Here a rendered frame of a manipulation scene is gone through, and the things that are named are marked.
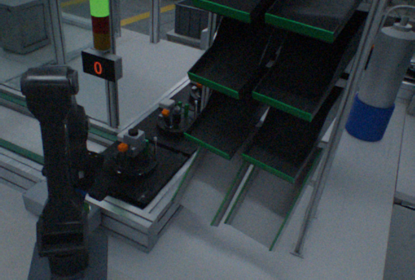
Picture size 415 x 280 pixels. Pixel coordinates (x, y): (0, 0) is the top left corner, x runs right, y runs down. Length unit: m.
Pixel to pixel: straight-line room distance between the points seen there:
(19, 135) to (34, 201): 0.39
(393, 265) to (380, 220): 0.41
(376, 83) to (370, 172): 0.33
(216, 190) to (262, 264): 0.25
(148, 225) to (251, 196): 0.27
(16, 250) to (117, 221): 0.27
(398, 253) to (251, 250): 0.72
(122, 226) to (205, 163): 0.28
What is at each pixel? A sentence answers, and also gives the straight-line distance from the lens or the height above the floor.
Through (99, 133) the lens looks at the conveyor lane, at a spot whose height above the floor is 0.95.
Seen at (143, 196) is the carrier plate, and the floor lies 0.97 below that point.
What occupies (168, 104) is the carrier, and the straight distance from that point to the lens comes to 1.48.
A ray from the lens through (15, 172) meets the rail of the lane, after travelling 1.31.
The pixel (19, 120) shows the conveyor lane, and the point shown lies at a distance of 1.58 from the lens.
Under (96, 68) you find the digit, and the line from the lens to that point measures 1.26.
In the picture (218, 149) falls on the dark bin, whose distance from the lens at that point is 0.90.
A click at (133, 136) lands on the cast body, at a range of 1.14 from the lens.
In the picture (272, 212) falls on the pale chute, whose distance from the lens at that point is 1.01.
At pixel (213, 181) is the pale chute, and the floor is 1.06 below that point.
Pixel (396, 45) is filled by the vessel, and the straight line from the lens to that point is 1.58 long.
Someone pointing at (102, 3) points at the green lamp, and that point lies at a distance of 1.19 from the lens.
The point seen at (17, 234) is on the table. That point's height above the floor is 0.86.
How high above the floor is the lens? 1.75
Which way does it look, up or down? 34 degrees down
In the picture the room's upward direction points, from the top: 6 degrees clockwise
